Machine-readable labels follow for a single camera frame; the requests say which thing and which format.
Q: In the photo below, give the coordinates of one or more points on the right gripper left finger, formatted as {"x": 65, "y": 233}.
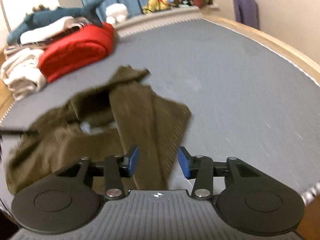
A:
{"x": 112, "y": 169}

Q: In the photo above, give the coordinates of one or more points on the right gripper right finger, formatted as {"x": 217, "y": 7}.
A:
{"x": 203, "y": 170}

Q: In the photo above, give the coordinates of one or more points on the brown corduroy pants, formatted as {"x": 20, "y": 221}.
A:
{"x": 100, "y": 122}

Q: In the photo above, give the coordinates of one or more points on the red folded blanket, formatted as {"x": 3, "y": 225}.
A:
{"x": 88, "y": 45}

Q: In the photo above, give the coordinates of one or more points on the white folded clothes pile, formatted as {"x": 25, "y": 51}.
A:
{"x": 20, "y": 72}

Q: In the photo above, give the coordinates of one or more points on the blue shark plush toy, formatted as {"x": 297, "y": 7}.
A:
{"x": 45, "y": 17}

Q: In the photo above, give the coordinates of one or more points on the purple yoga mat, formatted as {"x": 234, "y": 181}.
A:
{"x": 247, "y": 13}

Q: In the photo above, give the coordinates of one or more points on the yellow plush toy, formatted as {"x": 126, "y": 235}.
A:
{"x": 158, "y": 5}

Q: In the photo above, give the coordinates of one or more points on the wooden bed frame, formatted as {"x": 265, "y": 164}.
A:
{"x": 301, "y": 61}

